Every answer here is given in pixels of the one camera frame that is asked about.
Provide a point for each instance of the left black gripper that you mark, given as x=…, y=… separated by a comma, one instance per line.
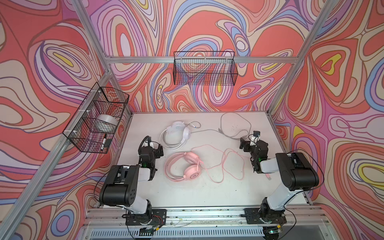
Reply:
x=149, y=150

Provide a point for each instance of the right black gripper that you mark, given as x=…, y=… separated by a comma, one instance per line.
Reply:
x=250, y=146

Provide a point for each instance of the pink cat-ear headphones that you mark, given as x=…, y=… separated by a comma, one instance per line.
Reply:
x=183, y=166

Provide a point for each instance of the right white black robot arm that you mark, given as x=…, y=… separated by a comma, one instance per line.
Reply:
x=297, y=176

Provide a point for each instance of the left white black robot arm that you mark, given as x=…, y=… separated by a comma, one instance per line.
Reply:
x=120, y=188

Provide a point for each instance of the white headphones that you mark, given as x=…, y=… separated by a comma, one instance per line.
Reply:
x=175, y=136

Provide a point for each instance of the black marker in basket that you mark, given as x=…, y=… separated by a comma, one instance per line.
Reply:
x=106, y=144

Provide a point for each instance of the white tape roll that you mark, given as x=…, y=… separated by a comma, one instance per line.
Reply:
x=106, y=123

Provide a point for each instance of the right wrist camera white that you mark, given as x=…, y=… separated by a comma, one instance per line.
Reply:
x=255, y=137

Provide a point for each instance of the black wire basket left wall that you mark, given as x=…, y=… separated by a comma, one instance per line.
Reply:
x=81, y=131

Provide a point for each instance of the black wire basket wall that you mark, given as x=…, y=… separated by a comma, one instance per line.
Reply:
x=81, y=131
x=205, y=68

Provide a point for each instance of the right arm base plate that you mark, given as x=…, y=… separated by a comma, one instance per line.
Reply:
x=260, y=216

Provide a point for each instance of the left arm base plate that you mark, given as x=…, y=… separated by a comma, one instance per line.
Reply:
x=154, y=218

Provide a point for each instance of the aluminium front rail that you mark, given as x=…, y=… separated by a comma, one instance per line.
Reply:
x=210, y=216

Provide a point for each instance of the black wire basket back wall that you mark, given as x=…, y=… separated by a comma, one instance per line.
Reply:
x=205, y=68

